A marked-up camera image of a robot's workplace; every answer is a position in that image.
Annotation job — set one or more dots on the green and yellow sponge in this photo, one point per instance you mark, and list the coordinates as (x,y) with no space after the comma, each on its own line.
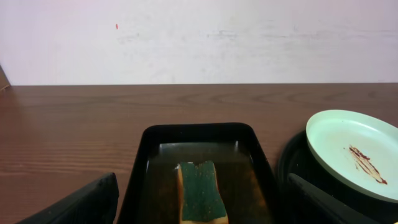
(199,199)

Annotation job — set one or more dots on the round black tray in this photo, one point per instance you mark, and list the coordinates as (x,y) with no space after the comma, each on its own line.
(296,158)

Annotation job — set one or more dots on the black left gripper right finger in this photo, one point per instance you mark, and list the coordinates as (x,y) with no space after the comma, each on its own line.
(335,210)

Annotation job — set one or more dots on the black rectangular water tray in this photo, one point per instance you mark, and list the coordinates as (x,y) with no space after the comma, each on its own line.
(245,178)

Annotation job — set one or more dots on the mint green plate top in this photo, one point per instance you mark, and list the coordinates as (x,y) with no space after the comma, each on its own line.
(358,150)

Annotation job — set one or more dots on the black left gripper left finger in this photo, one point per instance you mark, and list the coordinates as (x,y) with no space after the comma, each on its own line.
(94,203)

